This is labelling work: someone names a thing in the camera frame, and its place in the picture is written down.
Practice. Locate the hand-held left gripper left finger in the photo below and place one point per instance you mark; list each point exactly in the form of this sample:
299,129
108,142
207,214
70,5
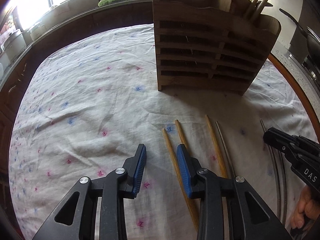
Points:
140,165

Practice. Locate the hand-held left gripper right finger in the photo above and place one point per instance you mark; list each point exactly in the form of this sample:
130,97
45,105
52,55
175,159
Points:
182,165

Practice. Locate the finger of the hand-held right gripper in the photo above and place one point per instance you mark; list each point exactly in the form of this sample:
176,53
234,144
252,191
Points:
285,135
275,142

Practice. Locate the wooden utensil holder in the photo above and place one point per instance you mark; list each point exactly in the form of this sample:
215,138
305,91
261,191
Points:
200,55

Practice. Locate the person's right hand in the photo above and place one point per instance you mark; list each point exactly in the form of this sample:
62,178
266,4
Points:
306,202

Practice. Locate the gas stove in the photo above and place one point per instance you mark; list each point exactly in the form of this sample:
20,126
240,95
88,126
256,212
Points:
308,67

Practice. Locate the floral white tablecloth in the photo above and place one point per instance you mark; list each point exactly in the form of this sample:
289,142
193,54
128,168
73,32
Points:
87,105

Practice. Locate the black wok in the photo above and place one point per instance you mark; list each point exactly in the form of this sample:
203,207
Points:
312,42

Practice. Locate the green plastic basket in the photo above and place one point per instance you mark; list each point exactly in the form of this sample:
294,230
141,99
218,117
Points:
112,0

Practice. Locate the small white lidded pot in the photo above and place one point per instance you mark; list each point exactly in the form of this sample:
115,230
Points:
37,31

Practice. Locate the tall white rice cooker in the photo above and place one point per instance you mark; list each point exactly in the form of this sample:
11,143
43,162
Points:
15,43

